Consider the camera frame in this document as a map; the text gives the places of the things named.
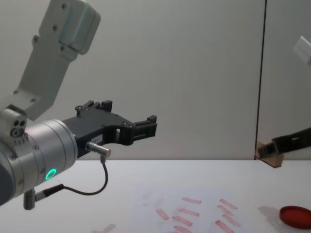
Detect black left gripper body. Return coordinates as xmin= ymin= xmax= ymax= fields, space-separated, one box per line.
xmin=62 ymin=106 xmax=134 ymax=161

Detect small brown wooden block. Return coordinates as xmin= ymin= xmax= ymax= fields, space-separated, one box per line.
xmin=255 ymin=140 xmax=284 ymax=168

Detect round red plastic lid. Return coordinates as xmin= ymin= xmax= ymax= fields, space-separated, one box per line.
xmin=278 ymin=205 xmax=311 ymax=229

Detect thin dark cable silver plugs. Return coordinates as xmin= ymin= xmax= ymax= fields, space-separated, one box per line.
xmin=35 ymin=141 xmax=112 ymax=202

